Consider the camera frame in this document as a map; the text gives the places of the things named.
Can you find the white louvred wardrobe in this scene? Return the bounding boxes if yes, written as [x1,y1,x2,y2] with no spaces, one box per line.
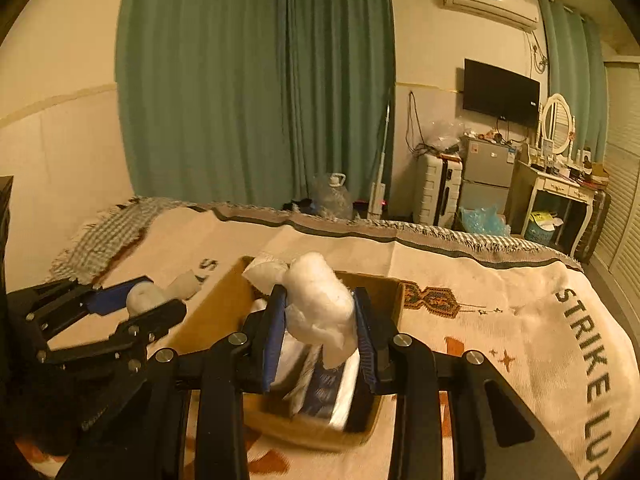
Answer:
[590,57,640,296]

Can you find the white air conditioner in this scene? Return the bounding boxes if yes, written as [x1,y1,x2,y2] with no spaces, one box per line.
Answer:
[441,0,542,32]

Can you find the dark suitcase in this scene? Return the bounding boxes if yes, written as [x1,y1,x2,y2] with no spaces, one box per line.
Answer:
[575,190,611,261]

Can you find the floral tissue pack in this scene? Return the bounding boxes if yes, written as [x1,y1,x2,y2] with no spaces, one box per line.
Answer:
[250,300,361,431]

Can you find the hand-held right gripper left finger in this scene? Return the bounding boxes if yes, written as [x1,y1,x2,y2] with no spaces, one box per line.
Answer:
[55,284,290,480]

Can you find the cardboard box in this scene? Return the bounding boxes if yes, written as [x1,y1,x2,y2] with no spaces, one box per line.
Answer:
[165,255,405,453]

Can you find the wide green curtain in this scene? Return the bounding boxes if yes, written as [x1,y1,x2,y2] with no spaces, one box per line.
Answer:
[115,0,296,211]

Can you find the narrow green curtain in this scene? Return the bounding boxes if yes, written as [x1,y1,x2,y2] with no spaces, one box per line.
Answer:
[540,0,608,156]

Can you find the blue plastic bag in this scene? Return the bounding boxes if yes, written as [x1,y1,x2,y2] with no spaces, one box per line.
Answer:
[459,204,511,237]

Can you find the white suitcase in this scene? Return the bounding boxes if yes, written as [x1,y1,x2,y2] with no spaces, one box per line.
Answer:
[414,152,463,227]

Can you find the white fluffy cloth bundle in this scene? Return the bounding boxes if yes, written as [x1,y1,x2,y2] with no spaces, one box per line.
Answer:
[243,251,362,368]

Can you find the grey mini fridge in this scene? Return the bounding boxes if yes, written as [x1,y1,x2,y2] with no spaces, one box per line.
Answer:
[457,134,523,226]

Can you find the white mop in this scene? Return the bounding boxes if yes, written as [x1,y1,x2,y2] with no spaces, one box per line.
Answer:
[367,87,393,220]

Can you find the clear water jug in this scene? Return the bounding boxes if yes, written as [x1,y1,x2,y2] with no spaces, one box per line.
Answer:
[312,172,353,218]

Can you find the white vanity table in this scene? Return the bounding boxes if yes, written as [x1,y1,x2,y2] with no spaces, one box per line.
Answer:
[505,157,601,256]

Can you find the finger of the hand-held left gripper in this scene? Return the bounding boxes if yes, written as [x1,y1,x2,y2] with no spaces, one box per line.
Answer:
[37,301,187,431]
[7,275,155,343]

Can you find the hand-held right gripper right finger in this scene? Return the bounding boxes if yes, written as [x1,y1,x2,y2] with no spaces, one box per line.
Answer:
[352,286,582,480]

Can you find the oval white mirror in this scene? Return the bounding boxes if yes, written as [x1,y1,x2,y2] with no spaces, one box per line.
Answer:
[539,94,576,156]

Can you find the clear plastic bag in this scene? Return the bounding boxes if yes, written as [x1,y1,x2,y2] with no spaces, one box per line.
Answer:
[422,119,466,153]

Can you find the checked bedsheet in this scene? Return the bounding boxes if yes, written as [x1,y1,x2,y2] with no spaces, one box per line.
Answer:
[47,196,201,283]

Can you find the wastebasket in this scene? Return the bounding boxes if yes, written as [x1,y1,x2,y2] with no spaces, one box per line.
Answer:
[524,210,563,243]

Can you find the black wall television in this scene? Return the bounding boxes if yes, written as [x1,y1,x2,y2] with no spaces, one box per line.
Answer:
[462,58,542,128]

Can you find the printed cream blanket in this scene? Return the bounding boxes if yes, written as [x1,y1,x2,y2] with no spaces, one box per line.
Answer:
[15,197,631,480]

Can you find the black cables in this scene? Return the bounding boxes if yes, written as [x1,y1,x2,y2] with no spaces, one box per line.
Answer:
[407,91,431,153]

